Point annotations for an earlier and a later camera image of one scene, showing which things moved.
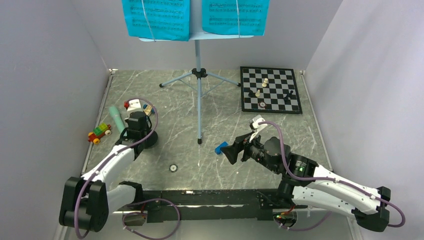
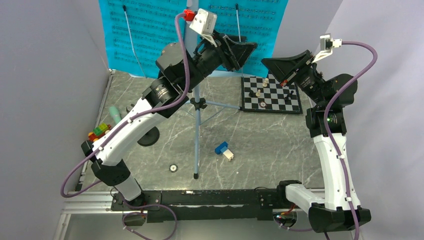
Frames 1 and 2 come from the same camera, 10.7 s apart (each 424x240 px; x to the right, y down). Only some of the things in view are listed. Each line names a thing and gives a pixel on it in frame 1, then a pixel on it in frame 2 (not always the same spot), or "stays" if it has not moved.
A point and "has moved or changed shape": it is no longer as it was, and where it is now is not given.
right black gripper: [241, 142] → [283, 68]
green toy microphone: [117, 118] stays
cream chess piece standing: [264, 84] stays
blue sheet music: [163, 20] has moved or changed shape
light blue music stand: [195, 34] has moved or changed shape
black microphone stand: [151, 141] stays
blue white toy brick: [218, 149] stays
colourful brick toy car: [102, 129] stays
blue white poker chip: [173, 168] stays
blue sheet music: [236, 17] has moved or changed shape
